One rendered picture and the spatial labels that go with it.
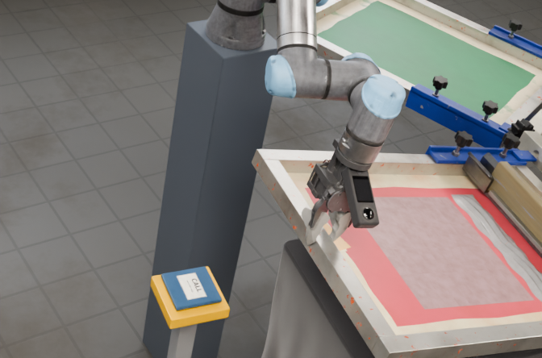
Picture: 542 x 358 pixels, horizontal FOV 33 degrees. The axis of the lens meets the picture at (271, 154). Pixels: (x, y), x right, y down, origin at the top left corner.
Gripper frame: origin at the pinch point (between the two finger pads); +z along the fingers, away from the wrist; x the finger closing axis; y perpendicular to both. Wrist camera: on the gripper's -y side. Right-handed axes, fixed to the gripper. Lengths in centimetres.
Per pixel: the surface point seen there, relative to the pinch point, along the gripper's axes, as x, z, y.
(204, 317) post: 15.2, 24.8, 5.4
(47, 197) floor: -7, 117, 156
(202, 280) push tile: 13.9, 21.8, 12.8
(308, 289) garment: -9.4, 20.6, 7.2
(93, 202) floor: -23, 114, 149
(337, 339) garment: -9.5, 20.8, -6.9
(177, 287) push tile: 19.5, 22.8, 12.3
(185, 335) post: 14.8, 34.8, 9.8
